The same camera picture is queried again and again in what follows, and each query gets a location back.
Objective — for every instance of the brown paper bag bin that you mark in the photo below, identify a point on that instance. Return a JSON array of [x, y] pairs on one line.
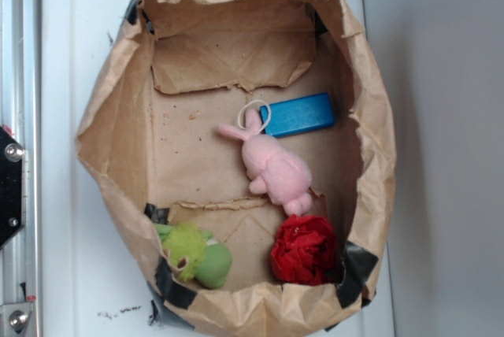
[[149, 138]]

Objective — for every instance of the pink plush bunny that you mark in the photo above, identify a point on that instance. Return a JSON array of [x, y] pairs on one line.
[[272, 169]]

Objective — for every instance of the blue rectangular block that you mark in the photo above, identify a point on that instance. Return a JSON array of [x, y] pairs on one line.
[[298, 115]]

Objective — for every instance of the green plush toy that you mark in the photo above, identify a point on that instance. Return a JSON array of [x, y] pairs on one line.
[[195, 254]]

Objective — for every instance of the silver corner bracket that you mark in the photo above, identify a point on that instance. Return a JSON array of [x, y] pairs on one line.
[[18, 320]]

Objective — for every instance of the black metal bracket plate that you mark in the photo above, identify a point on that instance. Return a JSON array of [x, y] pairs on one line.
[[11, 187]]

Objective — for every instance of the aluminium frame rail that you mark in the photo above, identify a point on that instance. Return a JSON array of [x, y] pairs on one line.
[[21, 275]]

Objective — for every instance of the red crumpled cloth ball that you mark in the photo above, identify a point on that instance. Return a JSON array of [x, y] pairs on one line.
[[304, 250]]

